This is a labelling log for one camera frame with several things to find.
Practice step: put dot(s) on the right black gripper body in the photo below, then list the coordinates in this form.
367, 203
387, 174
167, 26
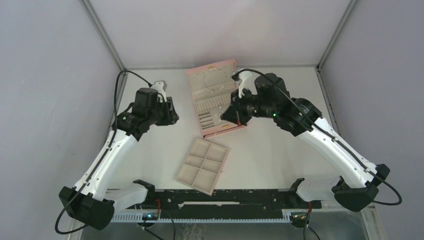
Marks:
251, 106

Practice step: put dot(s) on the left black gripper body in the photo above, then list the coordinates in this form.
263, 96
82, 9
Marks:
158, 115

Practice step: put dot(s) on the pink jewelry box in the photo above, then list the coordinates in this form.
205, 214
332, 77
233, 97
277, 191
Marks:
211, 86

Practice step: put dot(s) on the beige six-compartment tray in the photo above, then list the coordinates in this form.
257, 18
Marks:
202, 166

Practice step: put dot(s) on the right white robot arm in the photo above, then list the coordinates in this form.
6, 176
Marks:
358, 179

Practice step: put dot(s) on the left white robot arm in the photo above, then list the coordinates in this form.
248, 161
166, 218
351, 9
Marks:
90, 201

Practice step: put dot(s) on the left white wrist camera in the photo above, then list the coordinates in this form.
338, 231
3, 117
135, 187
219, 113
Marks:
161, 87

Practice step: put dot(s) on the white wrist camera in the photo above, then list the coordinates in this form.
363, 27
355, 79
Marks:
161, 87
243, 79

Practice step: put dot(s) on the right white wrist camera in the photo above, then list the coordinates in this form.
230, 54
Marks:
243, 79

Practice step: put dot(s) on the black mounting base plate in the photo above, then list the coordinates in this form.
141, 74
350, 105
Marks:
225, 203

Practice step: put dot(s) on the white slotted cable duct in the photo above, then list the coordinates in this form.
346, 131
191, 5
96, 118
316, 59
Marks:
153, 217

